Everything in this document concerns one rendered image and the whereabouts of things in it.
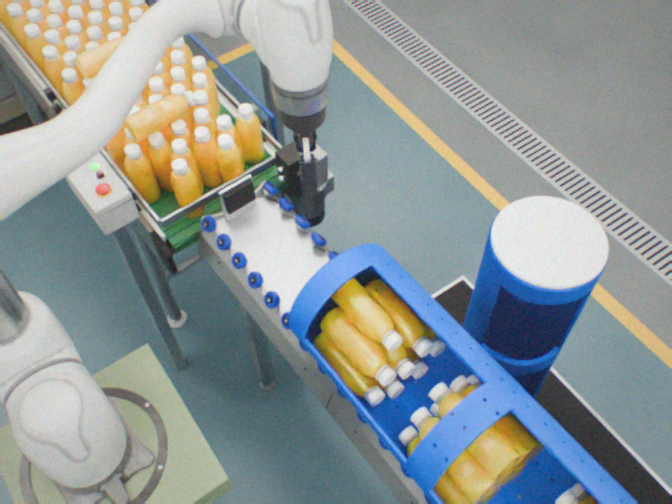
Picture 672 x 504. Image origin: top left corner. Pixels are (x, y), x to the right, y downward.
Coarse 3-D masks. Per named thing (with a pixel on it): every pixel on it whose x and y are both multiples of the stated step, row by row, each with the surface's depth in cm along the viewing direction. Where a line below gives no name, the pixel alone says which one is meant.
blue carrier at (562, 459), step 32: (352, 256) 153; (384, 256) 156; (320, 288) 150; (416, 288) 152; (320, 320) 168; (448, 320) 147; (448, 352) 162; (480, 352) 143; (416, 384) 165; (448, 384) 162; (512, 384) 139; (384, 416) 158; (448, 416) 133; (480, 416) 132; (544, 416) 136; (416, 448) 136; (448, 448) 131; (544, 448) 148; (576, 448) 132; (416, 480) 140; (544, 480) 149; (576, 480) 144; (608, 480) 129
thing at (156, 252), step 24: (0, 48) 255; (24, 72) 238; (24, 96) 301; (264, 144) 217; (288, 192) 224; (144, 216) 202; (144, 240) 217; (168, 264) 202; (192, 264) 265; (168, 288) 264; (168, 312) 278
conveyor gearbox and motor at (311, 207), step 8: (320, 152) 219; (320, 160) 218; (320, 168) 221; (328, 168) 224; (320, 176) 224; (328, 176) 227; (320, 184) 228; (328, 184) 235; (320, 192) 233; (328, 192) 238; (296, 200) 232; (304, 200) 232; (312, 200) 232; (320, 200) 235; (296, 208) 238; (304, 208) 235; (312, 208) 236; (320, 208) 239; (304, 216) 238; (312, 216) 239; (320, 216) 241; (312, 224) 242
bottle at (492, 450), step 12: (444, 396) 141; (456, 396) 140; (444, 408) 139; (492, 432) 135; (480, 444) 134; (492, 444) 134; (504, 444) 134; (480, 456) 135; (492, 456) 133; (504, 456) 132; (516, 456) 133; (492, 468) 133; (504, 468) 132
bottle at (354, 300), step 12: (348, 288) 154; (360, 288) 154; (336, 300) 155; (348, 300) 153; (360, 300) 152; (372, 300) 153; (348, 312) 153; (360, 312) 151; (372, 312) 150; (384, 312) 151; (360, 324) 151; (372, 324) 149; (384, 324) 149; (372, 336) 150; (384, 336) 149
